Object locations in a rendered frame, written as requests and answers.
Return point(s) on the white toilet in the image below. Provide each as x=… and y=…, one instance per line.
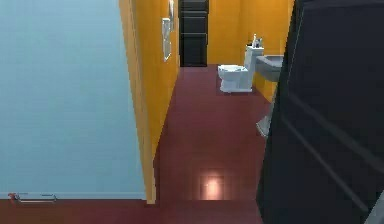
x=237, y=75

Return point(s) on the black tall cabinet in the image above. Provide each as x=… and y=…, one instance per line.
x=193, y=33

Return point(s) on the black room door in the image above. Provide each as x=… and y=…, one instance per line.
x=330, y=113

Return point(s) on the white spray bottle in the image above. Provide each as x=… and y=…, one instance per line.
x=255, y=41

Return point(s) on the grey pedestal sink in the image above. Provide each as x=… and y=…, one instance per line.
x=270, y=66

